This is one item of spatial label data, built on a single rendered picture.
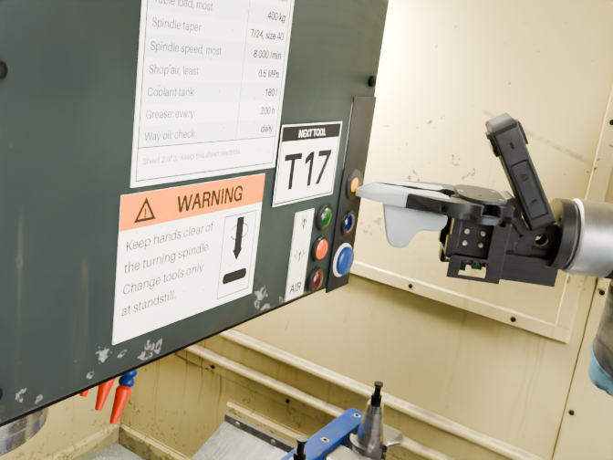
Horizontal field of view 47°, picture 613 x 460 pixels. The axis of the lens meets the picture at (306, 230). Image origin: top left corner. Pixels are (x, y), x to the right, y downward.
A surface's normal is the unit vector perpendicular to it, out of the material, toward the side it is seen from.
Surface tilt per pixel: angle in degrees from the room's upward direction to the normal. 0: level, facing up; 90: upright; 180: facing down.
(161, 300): 90
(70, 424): 90
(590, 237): 80
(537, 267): 90
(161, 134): 90
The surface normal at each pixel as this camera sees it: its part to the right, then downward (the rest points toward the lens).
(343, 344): -0.55, 0.16
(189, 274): 0.83, 0.25
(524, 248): -0.06, 0.26
